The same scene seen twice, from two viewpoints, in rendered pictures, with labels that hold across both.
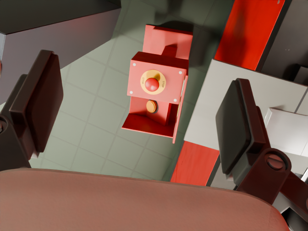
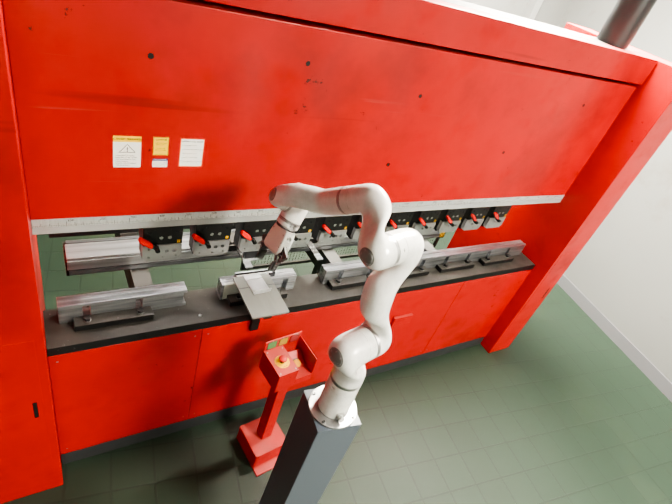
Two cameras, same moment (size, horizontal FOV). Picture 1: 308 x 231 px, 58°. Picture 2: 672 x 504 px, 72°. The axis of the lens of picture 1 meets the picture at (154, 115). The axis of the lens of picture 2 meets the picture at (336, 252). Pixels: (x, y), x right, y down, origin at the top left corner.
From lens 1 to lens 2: 1.63 m
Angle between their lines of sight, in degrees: 42
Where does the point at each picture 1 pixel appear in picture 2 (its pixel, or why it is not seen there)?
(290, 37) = (222, 313)
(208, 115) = (272, 309)
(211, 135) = (279, 304)
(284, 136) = (260, 285)
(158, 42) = (263, 446)
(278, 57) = (232, 313)
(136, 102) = (302, 373)
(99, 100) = (349, 474)
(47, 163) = (451, 484)
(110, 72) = not seen: hidden behind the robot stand
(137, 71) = (282, 371)
